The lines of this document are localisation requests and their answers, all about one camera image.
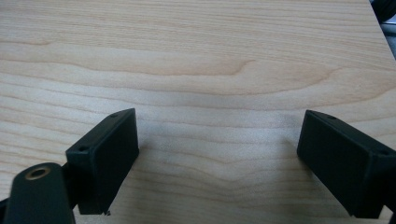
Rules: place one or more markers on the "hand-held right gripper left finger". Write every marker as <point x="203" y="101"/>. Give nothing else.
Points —
<point x="104" y="161"/>

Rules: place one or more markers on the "dark object beyond table edge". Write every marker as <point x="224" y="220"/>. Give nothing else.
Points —
<point x="384" y="9"/>

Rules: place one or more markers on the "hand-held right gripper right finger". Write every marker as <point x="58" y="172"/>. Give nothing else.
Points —
<point x="342" y="161"/>

